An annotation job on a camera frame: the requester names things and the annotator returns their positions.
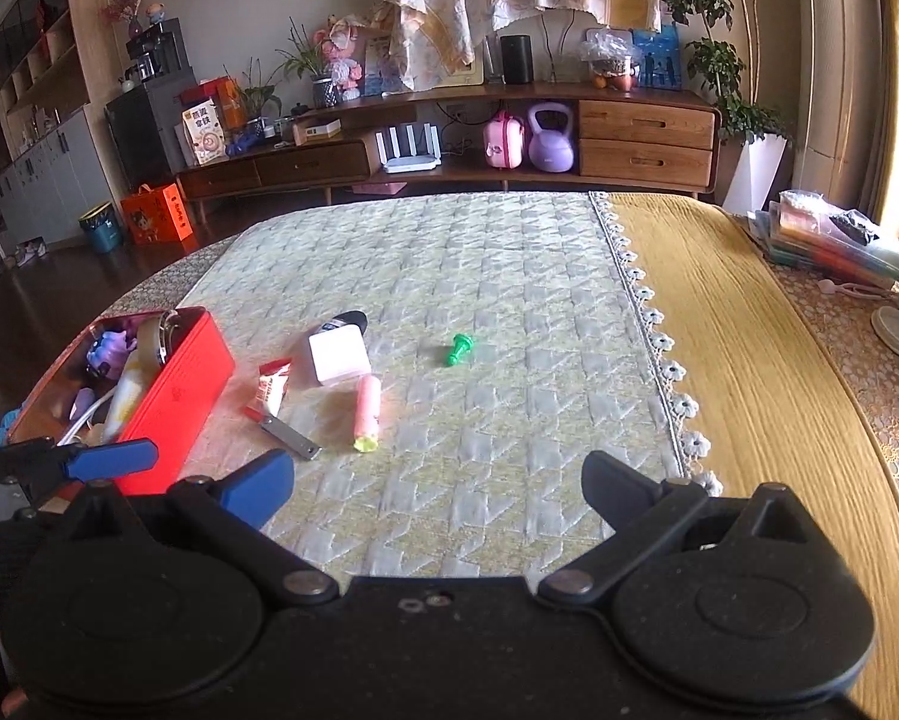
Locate pink toy case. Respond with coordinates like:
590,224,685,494
483,110,525,171

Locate red metal tin box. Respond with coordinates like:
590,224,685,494
8,307,234,496

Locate orange gift bag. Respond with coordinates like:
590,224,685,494
121,184,194,245

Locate blue cloth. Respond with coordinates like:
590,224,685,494
0,408,20,449

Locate white wifi router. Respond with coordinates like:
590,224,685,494
374,122,443,176

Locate purple monster toy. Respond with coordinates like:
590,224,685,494
85,330,137,380

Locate wooden TV cabinet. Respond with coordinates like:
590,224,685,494
176,83,721,203

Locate quilted cream table mat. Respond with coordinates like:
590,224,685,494
186,192,716,580

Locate pink doll figure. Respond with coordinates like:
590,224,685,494
312,16,363,103

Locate black cylinder speaker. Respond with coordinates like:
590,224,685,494
500,34,536,86

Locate potted green tree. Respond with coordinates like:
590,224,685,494
662,0,787,216

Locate stack of colourful folders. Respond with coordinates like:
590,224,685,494
744,190,899,289

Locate teal waste bin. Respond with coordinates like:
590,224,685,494
79,202,124,254

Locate green plastic push pin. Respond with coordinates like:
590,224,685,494
446,333,475,367

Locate gold round tin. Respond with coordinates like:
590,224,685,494
137,310,179,371

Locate red white snack packet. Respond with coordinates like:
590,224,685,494
255,358,293,416

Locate purple kettlebell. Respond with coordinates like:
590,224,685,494
527,103,575,174

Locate blue gift bag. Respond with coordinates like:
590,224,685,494
632,25,682,91

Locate white yellow lotion bottle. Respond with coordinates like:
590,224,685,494
101,348,160,444

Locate cereal box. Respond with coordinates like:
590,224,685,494
182,99,226,166

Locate black mini fridge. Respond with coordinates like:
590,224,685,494
106,68,196,192

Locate bag of fruit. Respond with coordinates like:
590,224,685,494
579,28,641,93

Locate pink sticky note pad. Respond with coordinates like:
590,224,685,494
308,325,371,387

